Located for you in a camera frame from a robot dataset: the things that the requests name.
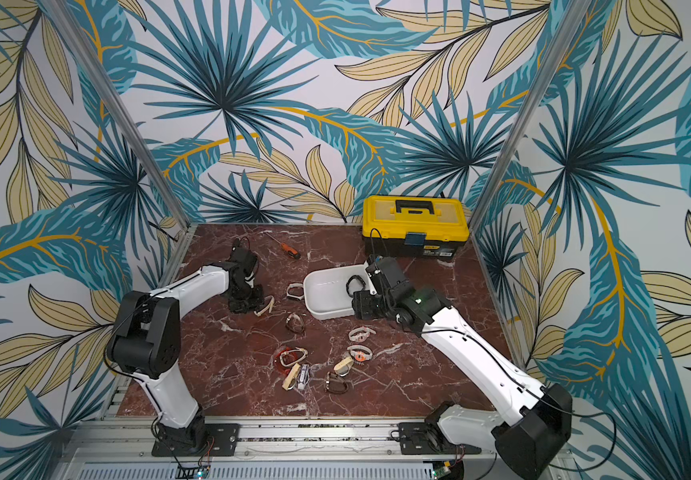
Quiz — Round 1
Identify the red transparent watch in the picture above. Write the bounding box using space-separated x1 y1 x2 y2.
274 347 309 375

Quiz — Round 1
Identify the cream strap round watch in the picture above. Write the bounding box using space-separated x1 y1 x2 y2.
334 356 355 377

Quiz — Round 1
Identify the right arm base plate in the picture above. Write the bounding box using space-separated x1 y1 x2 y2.
391 421 481 455

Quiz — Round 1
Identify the black strap watch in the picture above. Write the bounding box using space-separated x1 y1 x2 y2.
345 274 369 298

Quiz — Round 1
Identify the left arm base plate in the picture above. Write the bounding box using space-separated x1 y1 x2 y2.
152 423 241 457

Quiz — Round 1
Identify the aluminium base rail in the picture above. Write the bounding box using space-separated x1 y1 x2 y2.
52 417 515 479

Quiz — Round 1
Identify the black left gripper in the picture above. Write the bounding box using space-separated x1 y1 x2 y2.
226 282 266 314

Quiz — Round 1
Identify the cream strap watch on red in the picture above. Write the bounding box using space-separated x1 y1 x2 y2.
278 347 309 369

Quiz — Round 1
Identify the brown strap white dial watch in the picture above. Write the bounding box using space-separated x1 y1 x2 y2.
325 372 351 395

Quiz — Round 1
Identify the beige strap watch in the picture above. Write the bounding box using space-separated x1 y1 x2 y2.
254 295 276 317

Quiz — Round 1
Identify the white plastic storage box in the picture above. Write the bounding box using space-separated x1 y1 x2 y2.
304 264 375 321

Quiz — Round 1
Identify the yellow black toolbox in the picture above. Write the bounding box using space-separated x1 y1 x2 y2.
363 196 469 259

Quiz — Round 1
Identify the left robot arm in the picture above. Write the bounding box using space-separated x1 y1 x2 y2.
106 238 265 453

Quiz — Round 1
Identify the purple white strap watch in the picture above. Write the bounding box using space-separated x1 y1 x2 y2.
296 365 311 391

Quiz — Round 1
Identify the orange handled screwdriver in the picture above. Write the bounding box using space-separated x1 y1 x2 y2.
265 232 302 260

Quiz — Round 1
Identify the white pink strap watch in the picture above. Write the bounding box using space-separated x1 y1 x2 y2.
349 326 377 343

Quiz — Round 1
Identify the white orange strap watch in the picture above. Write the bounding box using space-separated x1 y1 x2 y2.
347 344 373 363

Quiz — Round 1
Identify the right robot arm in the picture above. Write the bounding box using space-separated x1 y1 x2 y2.
347 256 573 479

